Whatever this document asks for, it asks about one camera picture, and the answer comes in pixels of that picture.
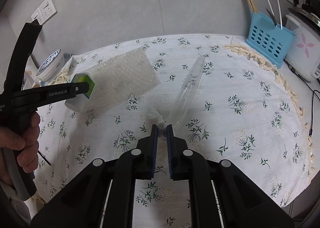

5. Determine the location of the green white carton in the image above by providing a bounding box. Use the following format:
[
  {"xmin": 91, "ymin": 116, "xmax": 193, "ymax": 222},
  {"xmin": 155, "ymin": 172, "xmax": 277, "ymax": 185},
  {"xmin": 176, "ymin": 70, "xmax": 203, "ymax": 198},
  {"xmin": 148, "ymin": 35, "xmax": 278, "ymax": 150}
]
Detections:
[{"xmin": 65, "ymin": 72, "xmax": 95, "ymax": 112}]

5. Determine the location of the clear bubble wrap sheet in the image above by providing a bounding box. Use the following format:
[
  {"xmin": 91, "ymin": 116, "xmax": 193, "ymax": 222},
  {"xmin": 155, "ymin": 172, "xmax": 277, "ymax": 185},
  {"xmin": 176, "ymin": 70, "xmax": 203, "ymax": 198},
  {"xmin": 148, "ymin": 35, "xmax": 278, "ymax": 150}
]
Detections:
[{"xmin": 84, "ymin": 48, "xmax": 160, "ymax": 113}]

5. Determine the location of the white tissue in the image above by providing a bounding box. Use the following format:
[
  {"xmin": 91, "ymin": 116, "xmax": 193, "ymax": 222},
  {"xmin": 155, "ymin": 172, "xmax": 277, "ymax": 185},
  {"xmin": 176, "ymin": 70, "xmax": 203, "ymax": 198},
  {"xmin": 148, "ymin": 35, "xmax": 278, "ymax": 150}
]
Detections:
[{"xmin": 145, "ymin": 107, "xmax": 167, "ymax": 139}]

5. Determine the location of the clear plastic tube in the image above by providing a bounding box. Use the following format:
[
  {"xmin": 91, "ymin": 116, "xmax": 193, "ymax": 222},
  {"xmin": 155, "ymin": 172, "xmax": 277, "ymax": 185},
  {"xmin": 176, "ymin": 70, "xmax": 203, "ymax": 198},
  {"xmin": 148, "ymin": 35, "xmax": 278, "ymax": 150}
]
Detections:
[{"xmin": 167, "ymin": 57, "xmax": 205, "ymax": 130}]

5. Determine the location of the left hand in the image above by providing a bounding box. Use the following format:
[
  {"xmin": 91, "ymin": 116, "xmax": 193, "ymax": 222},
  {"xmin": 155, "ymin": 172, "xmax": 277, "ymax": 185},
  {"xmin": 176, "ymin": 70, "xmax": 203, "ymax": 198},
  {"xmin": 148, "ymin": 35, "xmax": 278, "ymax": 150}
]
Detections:
[{"xmin": 1, "ymin": 112, "xmax": 40, "ymax": 173}]

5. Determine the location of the blue white porcelain bowl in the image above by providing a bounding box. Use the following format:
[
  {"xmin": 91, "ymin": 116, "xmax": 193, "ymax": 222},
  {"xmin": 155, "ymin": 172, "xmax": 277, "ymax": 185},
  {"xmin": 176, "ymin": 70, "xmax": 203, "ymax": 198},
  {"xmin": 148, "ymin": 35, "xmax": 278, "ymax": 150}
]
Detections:
[{"xmin": 36, "ymin": 49, "xmax": 65, "ymax": 81}]

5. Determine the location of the white floral tablecloth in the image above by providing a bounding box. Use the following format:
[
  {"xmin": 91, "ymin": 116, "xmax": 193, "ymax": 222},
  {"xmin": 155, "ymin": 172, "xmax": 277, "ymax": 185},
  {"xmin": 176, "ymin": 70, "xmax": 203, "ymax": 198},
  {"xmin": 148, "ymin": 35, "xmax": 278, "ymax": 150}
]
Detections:
[{"xmin": 31, "ymin": 36, "xmax": 311, "ymax": 227}]

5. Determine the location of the blue utensil basket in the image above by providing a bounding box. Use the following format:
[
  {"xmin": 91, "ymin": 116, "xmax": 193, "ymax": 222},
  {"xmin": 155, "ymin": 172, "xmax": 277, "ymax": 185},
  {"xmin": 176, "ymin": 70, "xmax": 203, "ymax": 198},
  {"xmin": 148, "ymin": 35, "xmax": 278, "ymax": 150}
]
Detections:
[{"xmin": 245, "ymin": 12, "xmax": 295, "ymax": 68}]

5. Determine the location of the white rice cooker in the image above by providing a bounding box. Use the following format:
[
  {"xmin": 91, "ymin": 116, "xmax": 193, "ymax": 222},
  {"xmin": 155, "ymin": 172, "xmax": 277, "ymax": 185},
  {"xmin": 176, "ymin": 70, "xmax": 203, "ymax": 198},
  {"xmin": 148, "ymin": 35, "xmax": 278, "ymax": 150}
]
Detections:
[{"xmin": 285, "ymin": 7, "xmax": 319, "ymax": 82}]

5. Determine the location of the rice cooker black cord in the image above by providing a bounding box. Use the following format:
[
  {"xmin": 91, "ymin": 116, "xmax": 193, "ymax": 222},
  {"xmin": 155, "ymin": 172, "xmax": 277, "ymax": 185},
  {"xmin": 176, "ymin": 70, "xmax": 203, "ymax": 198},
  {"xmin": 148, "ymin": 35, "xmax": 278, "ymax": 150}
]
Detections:
[{"xmin": 287, "ymin": 65, "xmax": 320, "ymax": 137}]

